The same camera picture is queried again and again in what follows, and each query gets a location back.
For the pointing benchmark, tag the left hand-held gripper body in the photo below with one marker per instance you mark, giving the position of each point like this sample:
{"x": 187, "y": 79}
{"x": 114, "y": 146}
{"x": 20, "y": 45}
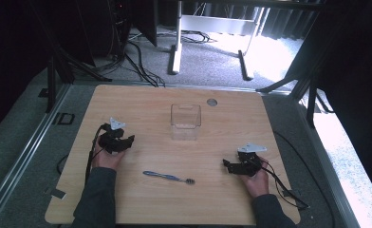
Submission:
{"x": 111, "y": 141}

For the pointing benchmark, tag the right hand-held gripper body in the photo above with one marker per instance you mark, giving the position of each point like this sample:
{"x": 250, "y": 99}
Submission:
{"x": 249, "y": 160}

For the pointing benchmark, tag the person's left hand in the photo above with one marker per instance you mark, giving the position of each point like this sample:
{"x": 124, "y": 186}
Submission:
{"x": 106, "y": 160}

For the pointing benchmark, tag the person's right hand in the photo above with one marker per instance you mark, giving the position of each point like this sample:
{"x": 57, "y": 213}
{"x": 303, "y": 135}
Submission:
{"x": 257, "y": 185}

